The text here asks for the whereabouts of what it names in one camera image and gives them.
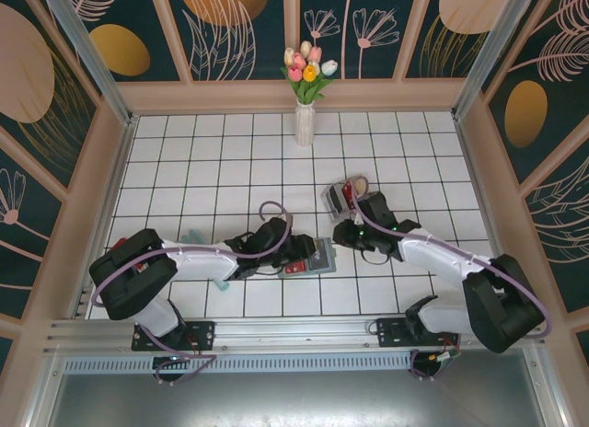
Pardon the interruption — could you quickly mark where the dark grey credit card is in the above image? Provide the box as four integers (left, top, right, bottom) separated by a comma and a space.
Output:
307, 248, 329, 272

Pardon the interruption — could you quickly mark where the mint green leather card holder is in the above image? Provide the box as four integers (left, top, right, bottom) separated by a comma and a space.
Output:
277, 237, 339, 280

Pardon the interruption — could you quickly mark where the black credit card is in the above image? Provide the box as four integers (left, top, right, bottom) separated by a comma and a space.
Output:
328, 187, 347, 216

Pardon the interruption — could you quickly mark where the white ribbed vase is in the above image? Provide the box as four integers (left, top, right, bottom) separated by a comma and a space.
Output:
294, 99, 317, 147

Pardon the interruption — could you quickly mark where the grey metal sheet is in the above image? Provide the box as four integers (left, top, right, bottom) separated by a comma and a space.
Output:
45, 370, 560, 427

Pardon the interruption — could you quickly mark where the artificial tulip bouquet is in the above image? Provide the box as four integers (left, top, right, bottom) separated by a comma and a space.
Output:
280, 40, 340, 106

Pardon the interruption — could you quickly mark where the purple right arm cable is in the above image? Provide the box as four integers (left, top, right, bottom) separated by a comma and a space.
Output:
351, 197, 553, 383

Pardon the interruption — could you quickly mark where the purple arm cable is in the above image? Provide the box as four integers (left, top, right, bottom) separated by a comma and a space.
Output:
351, 197, 553, 383
93, 200, 295, 386

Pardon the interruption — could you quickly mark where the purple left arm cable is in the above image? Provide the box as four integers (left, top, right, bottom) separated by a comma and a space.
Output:
93, 200, 295, 386

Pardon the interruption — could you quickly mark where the aluminium front rail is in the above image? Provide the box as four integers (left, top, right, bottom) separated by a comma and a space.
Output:
43, 318, 549, 354

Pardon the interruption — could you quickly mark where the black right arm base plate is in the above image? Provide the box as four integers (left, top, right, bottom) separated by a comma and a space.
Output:
375, 317, 461, 351

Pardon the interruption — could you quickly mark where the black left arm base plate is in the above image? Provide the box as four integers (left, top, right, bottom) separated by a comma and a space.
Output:
132, 319, 216, 352

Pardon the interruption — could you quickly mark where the slotted grey cable duct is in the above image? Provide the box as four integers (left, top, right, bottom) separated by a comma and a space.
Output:
62, 355, 414, 374

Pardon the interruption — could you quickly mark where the coloured wire bundle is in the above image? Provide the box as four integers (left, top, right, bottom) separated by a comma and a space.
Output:
425, 337, 462, 369

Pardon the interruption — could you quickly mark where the aluminium side rail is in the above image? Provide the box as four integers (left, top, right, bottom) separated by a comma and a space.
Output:
68, 116, 138, 318

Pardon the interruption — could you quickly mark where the aluminium corner post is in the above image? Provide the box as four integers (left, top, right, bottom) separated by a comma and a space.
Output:
37, 0, 140, 127
452, 0, 540, 121

